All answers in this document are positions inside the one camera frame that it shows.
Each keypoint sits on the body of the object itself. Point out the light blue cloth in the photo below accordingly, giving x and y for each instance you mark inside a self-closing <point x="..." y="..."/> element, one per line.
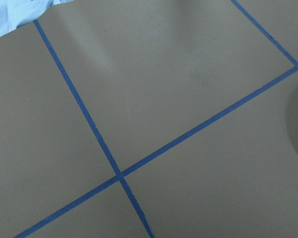
<point x="15" y="13"/>

